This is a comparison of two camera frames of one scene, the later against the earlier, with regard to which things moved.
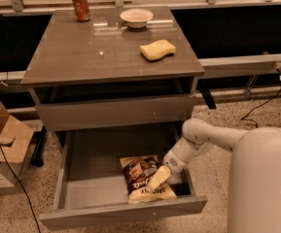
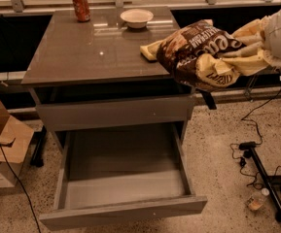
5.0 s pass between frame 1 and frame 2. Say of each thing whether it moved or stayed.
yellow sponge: stayed
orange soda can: stayed
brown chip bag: moved
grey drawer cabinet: stayed
